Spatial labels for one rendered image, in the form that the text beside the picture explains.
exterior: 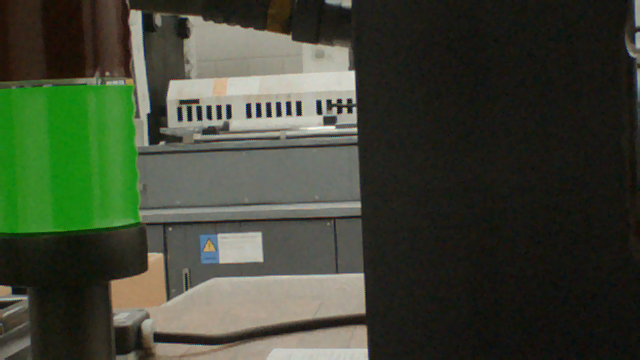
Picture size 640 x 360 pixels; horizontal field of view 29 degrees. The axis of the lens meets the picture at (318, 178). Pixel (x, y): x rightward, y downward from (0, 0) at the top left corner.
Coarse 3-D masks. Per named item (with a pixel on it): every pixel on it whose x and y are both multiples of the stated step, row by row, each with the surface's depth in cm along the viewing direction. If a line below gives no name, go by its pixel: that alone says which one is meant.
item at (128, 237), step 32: (128, 224) 31; (0, 256) 29; (32, 256) 29; (64, 256) 29; (96, 256) 29; (128, 256) 30; (32, 288) 30; (64, 288) 30; (96, 288) 30; (32, 320) 30; (64, 320) 30; (96, 320) 30; (32, 352) 30; (64, 352) 30; (96, 352) 30
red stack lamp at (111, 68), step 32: (0, 0) 29; (32, 0) 28; (64, 0) 29; (96, 0) 29; (0, 32) 29; (32, 32) 28; (64, 32) 29; (96, 32) 29; (128, 32) 30; (0, 64) 29; (32, 64) 29; (64, 64) 29; (96, 64) 29; (128, 64) 30
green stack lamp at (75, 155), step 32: (0, 96) 29; (32, 96) 29; (64, 96) 29; (96, 96) 29; (128, 96) 30; (0, 128) 29; (32, 128) 29; (64, 128) 29; (96, 128) 29; (128, 128) 30; (0, 160) 29; (32, 160) 29; (64, 160) 29; (96, 160) 29; (128, 160) 30; (0, 192) 29; (32, 192) 29; (64, 192) 29; (96, 192) 29; (128, 192) 30; (0, 224) 29; (32, 224) 29; (64, 224) 29; (96, 224) 29
